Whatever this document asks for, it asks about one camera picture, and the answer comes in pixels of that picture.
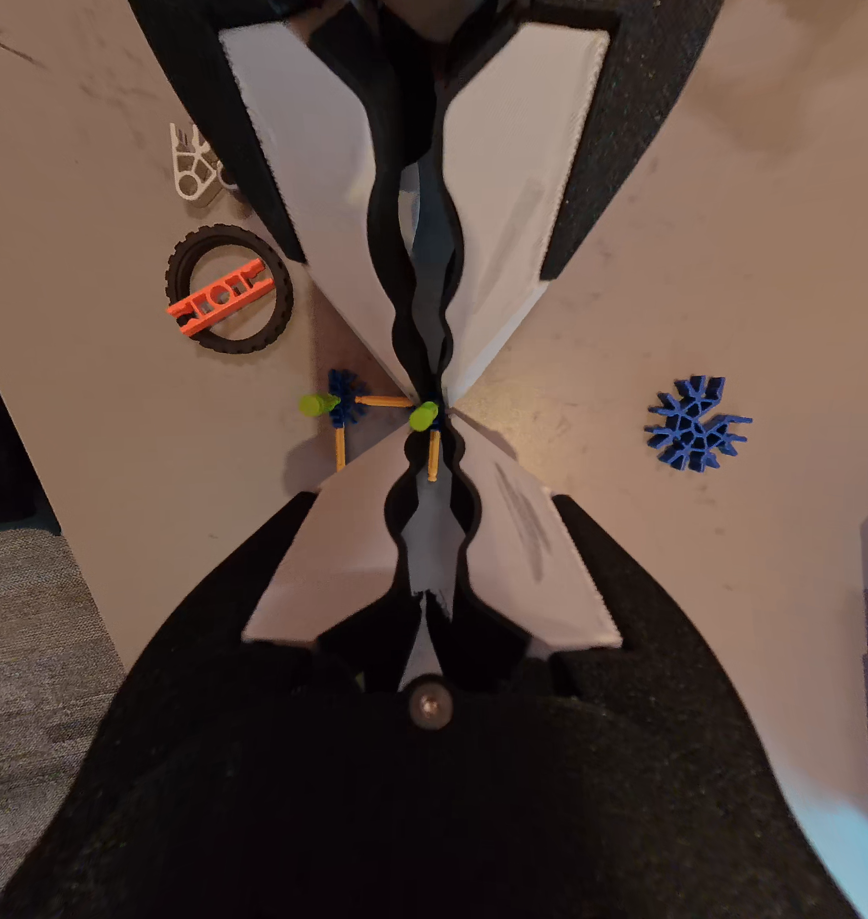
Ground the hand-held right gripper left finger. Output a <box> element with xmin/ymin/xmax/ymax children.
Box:
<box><xmin>240</xmin><ymin>420</ymin><xmax>424</xmax><ymax>647</ymax></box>

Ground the black rubber tyre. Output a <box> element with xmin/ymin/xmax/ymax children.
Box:
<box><xmin>165</xmin><ymin>224</ymin><xmax>294</xmax><ymax>355</ymax></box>

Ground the blue double snowflake connector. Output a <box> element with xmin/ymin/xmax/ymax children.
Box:
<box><xmin>644</xmin><ymin>375</ymin><xmax>754</xmax><ymax>473</ymax></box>

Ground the orange flat ladder connector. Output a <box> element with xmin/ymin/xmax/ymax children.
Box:
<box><xmin>167</xmin><ymin>258</ymin><xmax>277</xmax><ymax>337</ymax></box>

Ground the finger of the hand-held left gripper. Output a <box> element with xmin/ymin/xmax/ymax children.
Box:
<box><xmin>218</xmin><ymin>20</ymin><xmax>438</xmax><ymax>403</ymax></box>
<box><xmin>434</xmin><ymin>22</ymin><xmax>613</xmax><ymax>406</ymax></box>

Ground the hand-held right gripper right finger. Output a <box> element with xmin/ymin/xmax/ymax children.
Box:
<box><xmin>437</xmin><ymin>420</ymin><xmax>625</xmax><ymax>654</ymax></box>

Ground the pale grey wedge connector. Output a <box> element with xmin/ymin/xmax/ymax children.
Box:
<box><xmin>169</xmin><ymin>122</ymin><xmax>223</xmax><ymax>202</ymax></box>

